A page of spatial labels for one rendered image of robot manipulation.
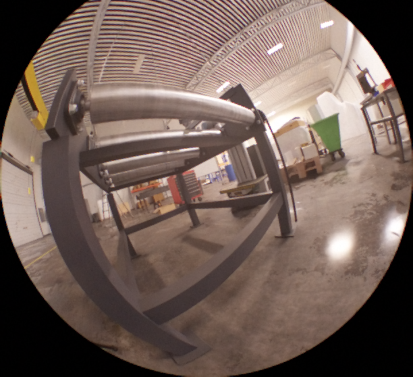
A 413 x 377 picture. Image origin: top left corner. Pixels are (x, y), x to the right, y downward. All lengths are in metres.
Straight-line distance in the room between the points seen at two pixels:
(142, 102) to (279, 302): 0.84
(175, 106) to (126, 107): 0.14
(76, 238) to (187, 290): 0.26
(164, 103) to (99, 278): 0.44
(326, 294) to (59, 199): 0.82
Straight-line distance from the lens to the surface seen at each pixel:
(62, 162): 0.28
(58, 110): 0.31
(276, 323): 0.60
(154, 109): 0.36
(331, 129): 2.94
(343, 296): 0.66
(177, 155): 0.99
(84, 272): 0.29
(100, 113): 0.34
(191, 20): 8.42
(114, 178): 1.15
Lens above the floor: 0.58
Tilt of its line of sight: 4 degrees up
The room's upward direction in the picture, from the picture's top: 19 degrees counter-clockwise
